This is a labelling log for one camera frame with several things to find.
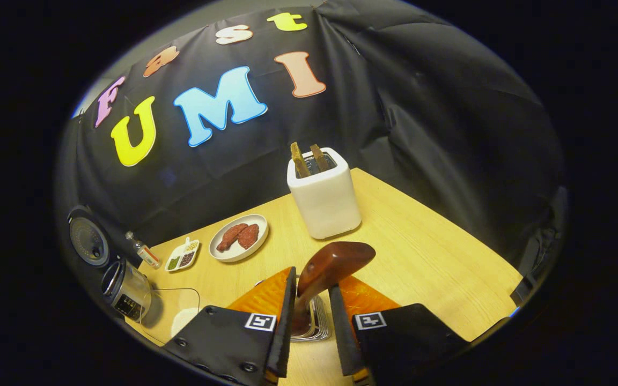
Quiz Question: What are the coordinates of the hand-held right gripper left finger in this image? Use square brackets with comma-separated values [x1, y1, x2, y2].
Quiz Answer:
[163, 267, 297, 385]

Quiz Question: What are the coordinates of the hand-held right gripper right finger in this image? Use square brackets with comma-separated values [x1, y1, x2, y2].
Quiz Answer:
[329, 276, 470, 386]

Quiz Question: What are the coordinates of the metal wire chopstick holder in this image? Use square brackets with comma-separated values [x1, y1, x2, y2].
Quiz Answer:
[290, 295, 332, 343]

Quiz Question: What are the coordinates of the brown wooden spoon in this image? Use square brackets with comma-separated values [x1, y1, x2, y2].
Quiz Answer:
[290, 241, 377, 336]

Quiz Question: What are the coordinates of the white rice heap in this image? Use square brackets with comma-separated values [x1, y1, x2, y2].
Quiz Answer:
[171, 308, 200, 338]

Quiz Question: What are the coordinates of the grey rice cooker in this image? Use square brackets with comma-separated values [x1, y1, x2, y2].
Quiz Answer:
[67, 205, 154, 322]

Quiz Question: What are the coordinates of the red-brown meat piece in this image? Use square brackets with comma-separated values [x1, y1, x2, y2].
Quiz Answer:
[216, 223, 249, 253]
[237, 224, 260, 249]

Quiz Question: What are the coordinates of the white round plate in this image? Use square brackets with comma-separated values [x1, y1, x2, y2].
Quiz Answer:
[209, 214, 269, 263]

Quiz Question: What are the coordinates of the clear glass tray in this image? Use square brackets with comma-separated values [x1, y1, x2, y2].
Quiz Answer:
[140, 288, 201, 346]

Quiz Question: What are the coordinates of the white divided bean dish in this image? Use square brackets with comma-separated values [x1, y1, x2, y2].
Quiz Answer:
[165, 237, 201, 272]

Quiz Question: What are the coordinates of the white toaster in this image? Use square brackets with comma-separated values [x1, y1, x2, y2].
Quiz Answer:
[286, 147, 362, 240]

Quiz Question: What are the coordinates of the small clear glass bottle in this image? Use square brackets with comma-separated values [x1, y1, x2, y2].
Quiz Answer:
[125, 231, 162, 269]

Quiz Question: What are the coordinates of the brown toast slice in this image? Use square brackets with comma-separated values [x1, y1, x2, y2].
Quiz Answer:
[290, 142, 311, 179]
[310, 144, 331, 172]

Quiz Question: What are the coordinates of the black backdrop cloth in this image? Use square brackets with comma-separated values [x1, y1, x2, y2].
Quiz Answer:
[54, 0, 570, 306]

